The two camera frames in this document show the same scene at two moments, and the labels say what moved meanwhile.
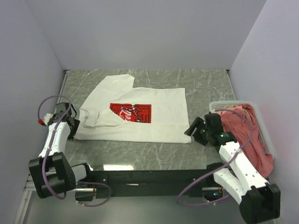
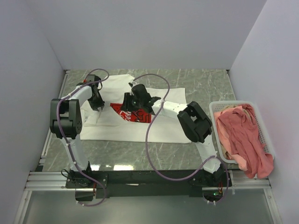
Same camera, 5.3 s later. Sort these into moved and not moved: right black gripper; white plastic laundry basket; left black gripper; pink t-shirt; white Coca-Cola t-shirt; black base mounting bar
Moved: right black gripper; left black gripper
Not moved: white Coca-Cola t-shirt; white plastic laundry basket; pink t-shirt; black base mounting bar
